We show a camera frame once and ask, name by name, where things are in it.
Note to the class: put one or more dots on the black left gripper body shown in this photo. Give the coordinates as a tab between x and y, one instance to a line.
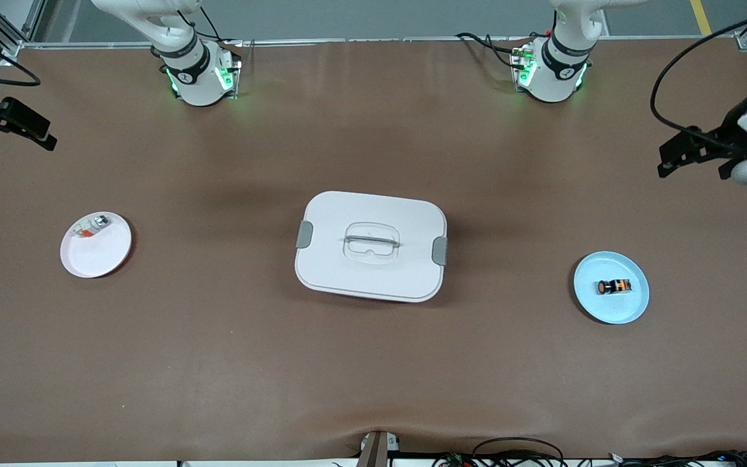
729	131

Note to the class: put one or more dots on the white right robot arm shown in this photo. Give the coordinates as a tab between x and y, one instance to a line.
198	78

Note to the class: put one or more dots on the pale pink round plate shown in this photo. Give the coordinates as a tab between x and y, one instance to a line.
96	250

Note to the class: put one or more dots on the light blue round plate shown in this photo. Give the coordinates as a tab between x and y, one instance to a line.
610	305

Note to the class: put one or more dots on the grey container latch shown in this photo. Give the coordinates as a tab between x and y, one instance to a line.
439	251
304	234

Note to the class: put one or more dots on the white lidded storage container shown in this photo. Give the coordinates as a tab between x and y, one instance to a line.
370	279

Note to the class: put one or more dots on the metal table edge bracket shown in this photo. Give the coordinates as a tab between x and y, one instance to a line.
379	449

